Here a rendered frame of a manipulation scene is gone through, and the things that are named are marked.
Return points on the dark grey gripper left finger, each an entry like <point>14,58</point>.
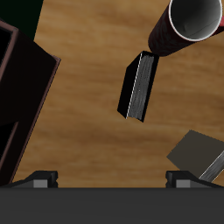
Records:
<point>43,178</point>

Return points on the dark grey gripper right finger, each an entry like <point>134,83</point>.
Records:
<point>180,178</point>

